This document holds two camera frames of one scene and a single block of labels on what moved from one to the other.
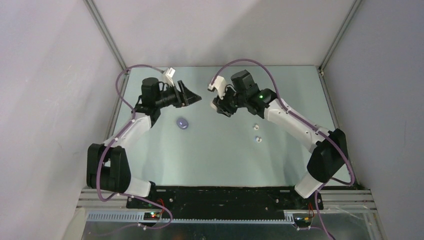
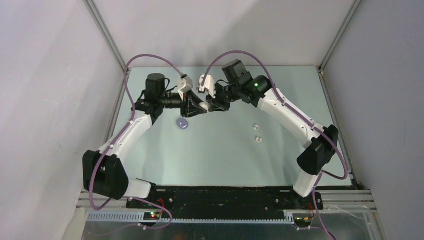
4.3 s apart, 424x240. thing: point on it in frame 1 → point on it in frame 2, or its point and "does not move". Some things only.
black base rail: x=224 y=200 does not move
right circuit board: x=301 y=221 does not move
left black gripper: x=184 y=98 → x=189 y=106
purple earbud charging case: x=182 y=123 does not move
